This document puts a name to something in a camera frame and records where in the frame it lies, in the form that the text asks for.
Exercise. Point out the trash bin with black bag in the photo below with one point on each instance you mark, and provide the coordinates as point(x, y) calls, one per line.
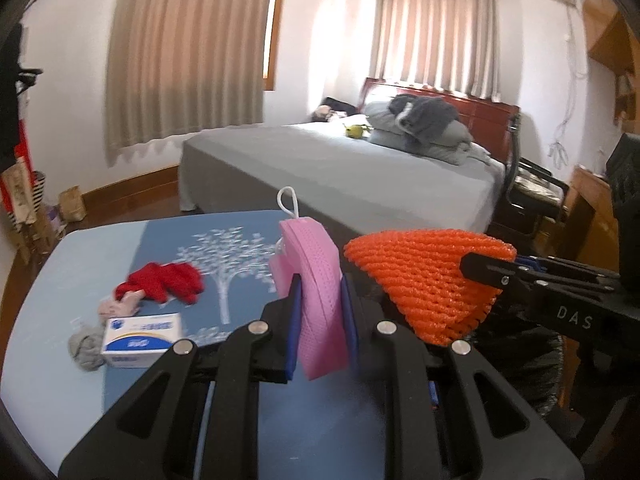
point(525, 360)

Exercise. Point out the wooden desk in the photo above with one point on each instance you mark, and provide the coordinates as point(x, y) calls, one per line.
point(592, 195)

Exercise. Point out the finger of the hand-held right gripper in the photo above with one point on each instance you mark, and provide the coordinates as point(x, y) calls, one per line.
point(495, 272)
point(565, 269)

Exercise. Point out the pink mesh sponge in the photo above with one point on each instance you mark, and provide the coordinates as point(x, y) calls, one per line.
point(315, 310)

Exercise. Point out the narrow beige curtain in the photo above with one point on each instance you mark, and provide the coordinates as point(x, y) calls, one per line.
point(435, 35)

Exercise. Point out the orange foam net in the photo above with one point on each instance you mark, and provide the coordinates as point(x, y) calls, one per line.
point(425, 280)

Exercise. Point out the yellow plush toy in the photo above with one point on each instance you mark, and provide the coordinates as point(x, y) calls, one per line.
point(356, 131)

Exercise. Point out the dark bag with clutter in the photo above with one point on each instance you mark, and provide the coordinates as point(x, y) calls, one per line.
point(332, 109)

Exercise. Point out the white blue box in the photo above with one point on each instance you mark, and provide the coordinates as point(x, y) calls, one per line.
point(140, 340)

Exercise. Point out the bed with grey sheet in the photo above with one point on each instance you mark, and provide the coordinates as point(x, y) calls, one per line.
point(320, 170)

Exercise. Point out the grey pillow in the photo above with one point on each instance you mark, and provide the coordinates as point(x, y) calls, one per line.
point(445, 152)
point(377, 112)

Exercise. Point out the black mesh chair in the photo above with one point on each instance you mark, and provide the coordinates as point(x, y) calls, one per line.
point(625, 170)

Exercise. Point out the white printed tote bag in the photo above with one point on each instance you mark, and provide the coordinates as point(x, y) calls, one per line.
point(17, 190)

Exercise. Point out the dark grey clothing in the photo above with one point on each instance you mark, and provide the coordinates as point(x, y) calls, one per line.
point(425, 115)

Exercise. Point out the black clothes hanger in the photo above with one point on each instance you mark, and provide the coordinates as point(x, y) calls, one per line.
point(29, 77)

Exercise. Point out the grey pillows with clothes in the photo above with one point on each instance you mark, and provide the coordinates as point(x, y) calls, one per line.
point(490, 120)

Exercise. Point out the striped bag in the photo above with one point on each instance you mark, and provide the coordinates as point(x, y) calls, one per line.
point(39, 190)

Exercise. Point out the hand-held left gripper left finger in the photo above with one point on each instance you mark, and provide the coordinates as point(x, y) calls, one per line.
point(295, 330)

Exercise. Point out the wooden window frame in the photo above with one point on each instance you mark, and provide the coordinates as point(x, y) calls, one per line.
point(274, 25)

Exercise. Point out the pale crumpled cloth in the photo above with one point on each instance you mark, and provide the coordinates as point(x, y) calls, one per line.
point(122, 305)

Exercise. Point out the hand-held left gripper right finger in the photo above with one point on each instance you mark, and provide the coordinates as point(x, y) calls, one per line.
point(347, 310)

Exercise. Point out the wide beige curtain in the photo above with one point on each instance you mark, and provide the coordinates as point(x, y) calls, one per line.
point(185, 55)

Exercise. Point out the red cloth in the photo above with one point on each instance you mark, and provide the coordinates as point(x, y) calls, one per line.
point(165, 280)

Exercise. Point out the wooden wall shelf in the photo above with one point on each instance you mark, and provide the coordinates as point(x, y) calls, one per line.
point(607, 25)

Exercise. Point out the black armchair with cushion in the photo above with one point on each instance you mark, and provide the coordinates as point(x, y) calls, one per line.
point(535, 195)

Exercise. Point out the grey folded quilt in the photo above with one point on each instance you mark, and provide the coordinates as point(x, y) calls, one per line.
point(472, 152)

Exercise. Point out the grey crumpled cloth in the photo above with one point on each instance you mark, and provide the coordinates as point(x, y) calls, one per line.
point(85, 347)

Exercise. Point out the brown paper bag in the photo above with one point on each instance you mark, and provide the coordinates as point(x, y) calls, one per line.
point(35, 237)
point(71, 204)

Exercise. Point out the blue tree print tablecloth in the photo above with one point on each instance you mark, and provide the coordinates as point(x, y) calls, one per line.
point(165, 240)

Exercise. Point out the red garment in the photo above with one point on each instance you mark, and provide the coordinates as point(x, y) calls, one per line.
point(22, 142)

